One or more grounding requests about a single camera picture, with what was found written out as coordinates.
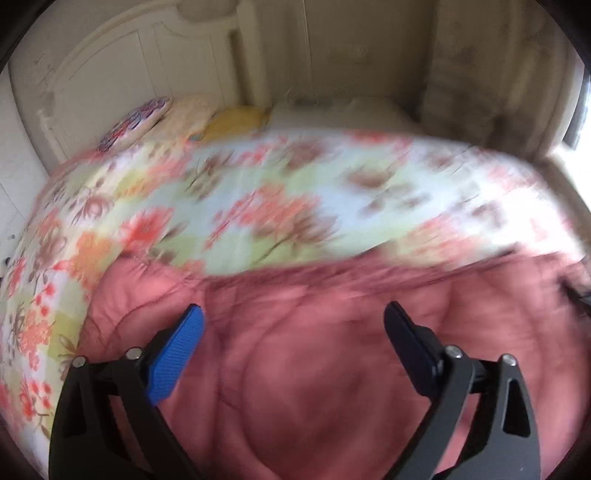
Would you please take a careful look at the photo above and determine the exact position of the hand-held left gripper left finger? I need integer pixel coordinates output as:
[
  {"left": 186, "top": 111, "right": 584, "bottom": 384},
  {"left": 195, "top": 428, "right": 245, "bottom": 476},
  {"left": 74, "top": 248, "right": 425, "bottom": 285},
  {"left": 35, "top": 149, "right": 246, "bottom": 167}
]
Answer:
[{"left": 48, "top": 304, "right": 206, "bottom": 480}]

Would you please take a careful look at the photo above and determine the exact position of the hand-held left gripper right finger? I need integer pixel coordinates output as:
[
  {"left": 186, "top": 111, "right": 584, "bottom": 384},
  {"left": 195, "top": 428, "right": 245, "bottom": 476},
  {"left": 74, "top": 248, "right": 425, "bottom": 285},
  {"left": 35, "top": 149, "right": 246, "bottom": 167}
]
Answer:
[{"left": 383, "top": 302, "right": 542, "bottom": 480}]

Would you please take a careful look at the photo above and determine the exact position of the pink quilted jacket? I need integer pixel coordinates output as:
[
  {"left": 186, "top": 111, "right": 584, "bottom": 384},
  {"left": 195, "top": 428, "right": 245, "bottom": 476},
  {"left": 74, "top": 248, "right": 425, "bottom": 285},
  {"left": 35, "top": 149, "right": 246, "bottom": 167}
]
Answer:
[{"left": 78, "top": 249, "right": 591, "bottom": 480}]

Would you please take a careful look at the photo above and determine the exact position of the floral quilt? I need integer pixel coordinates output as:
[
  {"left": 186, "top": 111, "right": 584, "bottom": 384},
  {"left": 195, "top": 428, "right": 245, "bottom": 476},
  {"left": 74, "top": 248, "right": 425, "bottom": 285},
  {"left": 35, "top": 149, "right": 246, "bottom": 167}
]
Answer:
[{"left": 0, "top": 129, "right": 583, "bottom": 444}]

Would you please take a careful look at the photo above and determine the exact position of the round patterned cushion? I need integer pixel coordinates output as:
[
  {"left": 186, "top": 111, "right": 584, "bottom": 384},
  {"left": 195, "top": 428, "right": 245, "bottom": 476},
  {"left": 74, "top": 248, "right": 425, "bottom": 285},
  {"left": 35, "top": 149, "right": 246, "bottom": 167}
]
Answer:
[{"left": 95, "top": 96, "right": 172, "bottom": 153}]

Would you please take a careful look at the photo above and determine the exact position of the yellow daisy bedsheet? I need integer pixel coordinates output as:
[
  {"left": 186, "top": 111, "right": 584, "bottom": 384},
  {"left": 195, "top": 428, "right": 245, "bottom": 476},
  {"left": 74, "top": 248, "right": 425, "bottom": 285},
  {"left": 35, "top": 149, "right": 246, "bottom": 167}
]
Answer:
[{"left": 202, "top": 106, "right": 271, "bottom": 142}]

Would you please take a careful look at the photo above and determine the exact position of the printed curtain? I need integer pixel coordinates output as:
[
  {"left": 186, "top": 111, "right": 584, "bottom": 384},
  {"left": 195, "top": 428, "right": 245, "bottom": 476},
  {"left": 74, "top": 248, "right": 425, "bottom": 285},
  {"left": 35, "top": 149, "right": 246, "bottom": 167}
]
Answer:
[{"left": 416, "top": 0, "right": 574, "bottom": 158}]

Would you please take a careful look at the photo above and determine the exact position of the beige pillow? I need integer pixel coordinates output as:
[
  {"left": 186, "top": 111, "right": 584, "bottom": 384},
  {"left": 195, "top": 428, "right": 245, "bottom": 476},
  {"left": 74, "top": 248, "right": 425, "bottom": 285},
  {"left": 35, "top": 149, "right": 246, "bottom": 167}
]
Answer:
[{"left": 161, "top": 95, "right": 219, "bottom": 139}]

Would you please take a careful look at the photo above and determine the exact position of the white bed headboard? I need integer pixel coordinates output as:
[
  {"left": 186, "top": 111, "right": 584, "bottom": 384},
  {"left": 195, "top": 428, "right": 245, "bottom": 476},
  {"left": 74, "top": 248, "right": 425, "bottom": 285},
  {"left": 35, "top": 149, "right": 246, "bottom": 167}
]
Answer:
[{"left": 37, "top": 0, "right": 259, "bottom": 158}]

